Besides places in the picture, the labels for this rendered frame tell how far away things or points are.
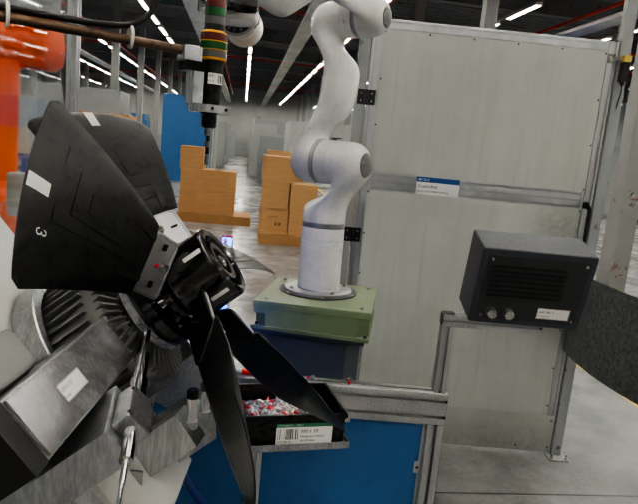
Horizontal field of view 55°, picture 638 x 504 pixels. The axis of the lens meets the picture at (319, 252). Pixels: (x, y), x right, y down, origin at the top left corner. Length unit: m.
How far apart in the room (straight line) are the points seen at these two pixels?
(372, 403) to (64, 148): 0.99
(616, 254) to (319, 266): 6.25
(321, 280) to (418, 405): 0.43
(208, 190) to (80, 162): 9.52
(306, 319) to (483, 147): 1.59
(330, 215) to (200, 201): 8.69
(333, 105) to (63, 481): 1.19
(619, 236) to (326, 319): 6.32
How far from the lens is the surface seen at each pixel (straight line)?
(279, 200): 8.57
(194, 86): 1.01
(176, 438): 1.00
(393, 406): 1.51
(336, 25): 1.73
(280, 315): 1.58
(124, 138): 1.10
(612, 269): 7.71
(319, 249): 1.65
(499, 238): 1.45
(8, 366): 0.76
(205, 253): 0.90
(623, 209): 7.65
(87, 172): 0.78
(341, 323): 1.56
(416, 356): 3.03
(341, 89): 1.67
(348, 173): 1.60
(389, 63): 2.86
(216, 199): 10.28
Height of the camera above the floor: 1.41
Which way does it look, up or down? 10 degrees down
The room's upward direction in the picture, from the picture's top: 6 degrees clockwise
